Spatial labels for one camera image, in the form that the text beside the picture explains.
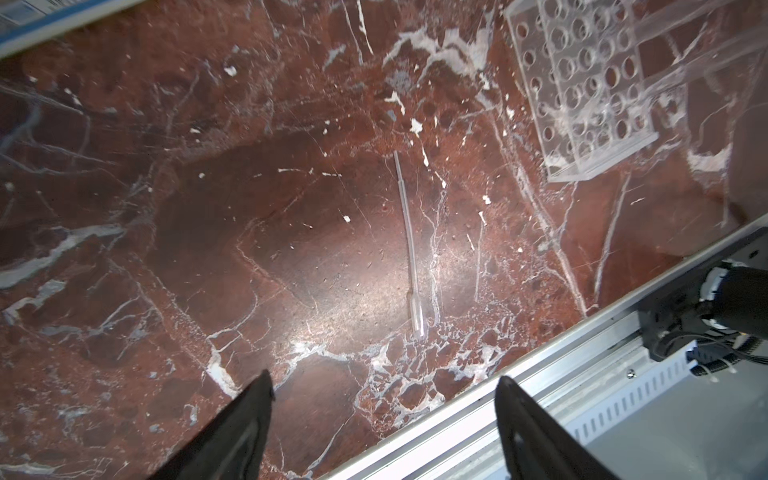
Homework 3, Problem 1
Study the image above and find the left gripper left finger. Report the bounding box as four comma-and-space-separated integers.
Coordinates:
150, 370, 275, 479

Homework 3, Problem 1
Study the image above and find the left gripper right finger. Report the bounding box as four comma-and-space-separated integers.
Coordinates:
494, 376, 617, 480

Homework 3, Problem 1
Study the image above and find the clear plastic test tube rack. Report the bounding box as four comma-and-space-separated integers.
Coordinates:
504, 1, 767, 183

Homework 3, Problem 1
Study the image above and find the white plastic storage bin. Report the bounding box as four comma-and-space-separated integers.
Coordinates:
1, 0, 143, 59

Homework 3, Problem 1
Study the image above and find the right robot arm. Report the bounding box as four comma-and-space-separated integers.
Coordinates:
698, 265, 767, 340

